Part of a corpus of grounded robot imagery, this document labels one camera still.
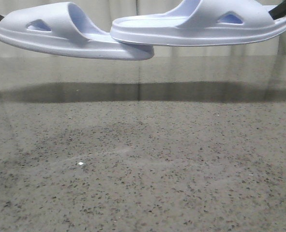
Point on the light blue slipper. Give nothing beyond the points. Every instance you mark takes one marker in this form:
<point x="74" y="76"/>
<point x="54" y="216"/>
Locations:
<point x="201" y="23"/>
<point x="64" y="29"/>

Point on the beige background curtain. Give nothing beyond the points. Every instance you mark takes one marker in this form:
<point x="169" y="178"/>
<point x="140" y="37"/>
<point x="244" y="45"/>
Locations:
<point x="103" y="12"/>

